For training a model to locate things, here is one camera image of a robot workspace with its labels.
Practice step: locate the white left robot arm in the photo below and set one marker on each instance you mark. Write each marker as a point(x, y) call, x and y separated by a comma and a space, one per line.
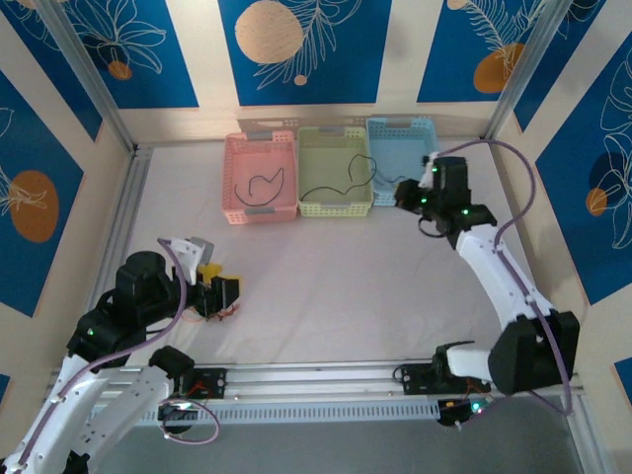
point(113, 395)

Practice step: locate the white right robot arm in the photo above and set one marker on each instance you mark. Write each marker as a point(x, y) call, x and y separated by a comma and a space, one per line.
point(494, 276)

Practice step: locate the blue plastic basket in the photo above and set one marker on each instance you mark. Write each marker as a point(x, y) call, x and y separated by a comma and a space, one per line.
point(395, 148)

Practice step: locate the green plastic basket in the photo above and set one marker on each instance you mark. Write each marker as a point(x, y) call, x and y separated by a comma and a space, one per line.
point(326, 163)

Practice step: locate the pink plastic basket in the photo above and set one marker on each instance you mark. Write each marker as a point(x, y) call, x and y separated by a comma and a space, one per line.
point(247, 153)

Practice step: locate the black controller board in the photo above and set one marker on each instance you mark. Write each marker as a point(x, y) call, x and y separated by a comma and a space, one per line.
point(178, 417)
point(451, 415)

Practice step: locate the aluminium side rail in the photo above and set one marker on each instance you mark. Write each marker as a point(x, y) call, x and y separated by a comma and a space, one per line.
point(131, 197)

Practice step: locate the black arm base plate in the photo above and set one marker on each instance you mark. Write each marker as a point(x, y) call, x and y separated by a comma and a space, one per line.
point(415, 380)
point(212, 382)

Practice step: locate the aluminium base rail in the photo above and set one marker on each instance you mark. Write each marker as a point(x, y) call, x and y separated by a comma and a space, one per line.
point(306, 382)

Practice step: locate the blue floral wall panel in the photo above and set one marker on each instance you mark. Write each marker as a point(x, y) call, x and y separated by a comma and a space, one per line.
point(553, 74)
point(24, 123)
point(592, 123)
point(444, 49)
point(345, 49)
point(148, 59)
point(59, 89)

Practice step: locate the aluminium corner post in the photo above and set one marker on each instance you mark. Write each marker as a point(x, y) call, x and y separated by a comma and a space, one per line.
point(89, 64)
point(523, 64)

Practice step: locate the aluminium frame leg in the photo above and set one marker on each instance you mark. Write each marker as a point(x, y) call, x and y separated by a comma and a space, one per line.
point(582, 434)

